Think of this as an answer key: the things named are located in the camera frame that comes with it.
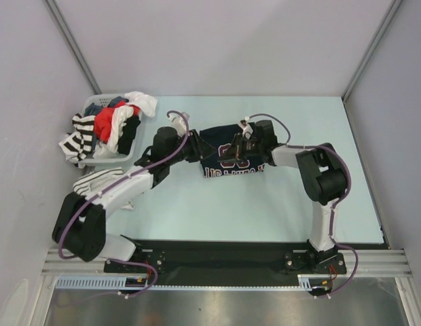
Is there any navy tank top red trim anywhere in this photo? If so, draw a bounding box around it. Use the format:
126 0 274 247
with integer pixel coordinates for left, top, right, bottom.
200 124 265 178

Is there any grey plastic laundry basket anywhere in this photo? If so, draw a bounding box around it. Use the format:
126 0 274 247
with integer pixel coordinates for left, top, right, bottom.
81 93 145 166

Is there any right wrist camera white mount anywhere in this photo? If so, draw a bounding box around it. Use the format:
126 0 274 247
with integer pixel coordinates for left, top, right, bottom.
238 116 253 139

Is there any grey blue tank top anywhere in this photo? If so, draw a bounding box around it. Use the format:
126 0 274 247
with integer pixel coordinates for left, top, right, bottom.
82 94 128 116

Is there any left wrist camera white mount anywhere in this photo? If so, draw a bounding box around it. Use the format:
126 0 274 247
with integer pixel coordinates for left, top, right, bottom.
168 112 189 137

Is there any slotted cable duct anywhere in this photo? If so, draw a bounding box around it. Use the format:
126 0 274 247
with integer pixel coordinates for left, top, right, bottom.
54 275 331 294

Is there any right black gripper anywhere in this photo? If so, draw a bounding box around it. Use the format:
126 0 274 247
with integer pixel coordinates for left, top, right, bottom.
219 132 265 163

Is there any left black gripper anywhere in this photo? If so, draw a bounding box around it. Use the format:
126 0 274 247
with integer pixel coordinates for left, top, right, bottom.
166 129 215 166

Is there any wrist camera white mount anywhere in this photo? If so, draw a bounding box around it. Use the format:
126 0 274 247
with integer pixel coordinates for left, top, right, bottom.
238 116 253 139
168 112 189 137

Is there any aluminium extrusion rail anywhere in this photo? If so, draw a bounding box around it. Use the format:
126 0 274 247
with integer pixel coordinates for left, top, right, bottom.
41 249 412 277

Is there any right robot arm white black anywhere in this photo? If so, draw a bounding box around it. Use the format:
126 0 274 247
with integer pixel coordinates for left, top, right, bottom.
219 120 352 272

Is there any black white striped tank top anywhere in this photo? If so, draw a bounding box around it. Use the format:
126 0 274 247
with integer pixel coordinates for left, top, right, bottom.
58 113 96 164

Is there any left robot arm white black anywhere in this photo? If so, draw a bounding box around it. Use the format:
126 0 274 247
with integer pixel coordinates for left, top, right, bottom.
52 127 217 272

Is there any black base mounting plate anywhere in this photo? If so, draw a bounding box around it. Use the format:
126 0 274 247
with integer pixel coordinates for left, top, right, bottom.
104 240 347 285

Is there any thin striped white tank top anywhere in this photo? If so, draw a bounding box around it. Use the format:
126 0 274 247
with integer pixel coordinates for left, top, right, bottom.
73 168 124 197

